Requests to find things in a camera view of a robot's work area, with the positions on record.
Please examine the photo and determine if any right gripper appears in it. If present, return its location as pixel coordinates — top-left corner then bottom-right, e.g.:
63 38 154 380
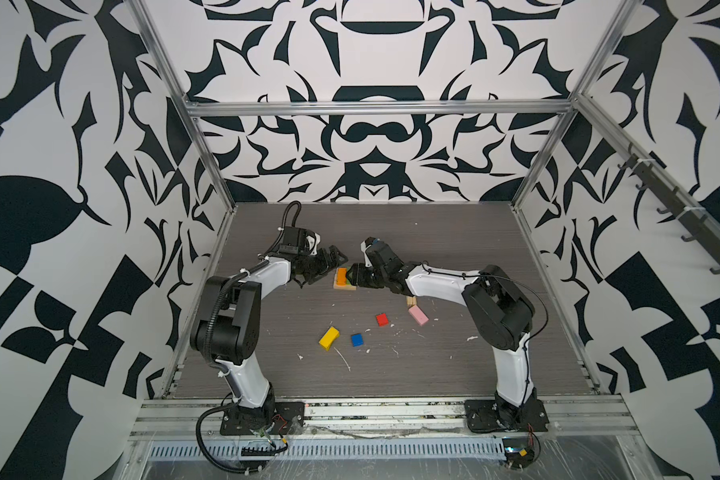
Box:
342 263 390 289

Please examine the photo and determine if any orange wood block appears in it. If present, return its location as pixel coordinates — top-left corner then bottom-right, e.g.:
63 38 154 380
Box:
334 268 348 287

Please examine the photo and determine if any yellow arch wood block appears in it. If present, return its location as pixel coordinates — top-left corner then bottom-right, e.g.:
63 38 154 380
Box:
318 326 340 351

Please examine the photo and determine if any pink wood block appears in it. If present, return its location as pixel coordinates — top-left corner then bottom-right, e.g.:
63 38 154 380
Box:
408 305 429 326

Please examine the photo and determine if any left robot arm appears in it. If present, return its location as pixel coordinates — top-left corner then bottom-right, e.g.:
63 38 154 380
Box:
190 226 347 418

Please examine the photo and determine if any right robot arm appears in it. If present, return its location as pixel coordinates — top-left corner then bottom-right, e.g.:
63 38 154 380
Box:
346 237 548 433

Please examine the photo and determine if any blue cube wood block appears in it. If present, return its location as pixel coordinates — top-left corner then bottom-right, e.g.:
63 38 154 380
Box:
351 333 364 347

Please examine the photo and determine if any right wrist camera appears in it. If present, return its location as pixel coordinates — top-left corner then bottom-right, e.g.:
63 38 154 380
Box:
361 237 387 267

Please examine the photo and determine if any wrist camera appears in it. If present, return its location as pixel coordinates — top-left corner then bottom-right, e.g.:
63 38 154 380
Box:
361 237 387 267
297 228 321 256

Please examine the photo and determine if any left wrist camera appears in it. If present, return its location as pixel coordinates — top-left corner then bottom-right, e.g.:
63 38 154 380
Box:
297 228 321 256

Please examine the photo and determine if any aluminium frame crossbar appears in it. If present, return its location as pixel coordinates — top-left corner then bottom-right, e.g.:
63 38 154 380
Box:
185 99 571 118

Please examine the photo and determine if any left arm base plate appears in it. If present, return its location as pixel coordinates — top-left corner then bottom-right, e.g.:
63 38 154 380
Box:
220 401 305 436

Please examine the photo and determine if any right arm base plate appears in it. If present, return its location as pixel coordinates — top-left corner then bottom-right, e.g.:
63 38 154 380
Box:
464 397 549 434

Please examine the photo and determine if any left black corrugated cable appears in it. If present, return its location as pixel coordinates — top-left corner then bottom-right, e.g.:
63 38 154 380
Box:
194 401 277 475

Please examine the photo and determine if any aluminium front rail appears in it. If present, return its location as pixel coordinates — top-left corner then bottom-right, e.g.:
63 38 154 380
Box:
128 395 640 462

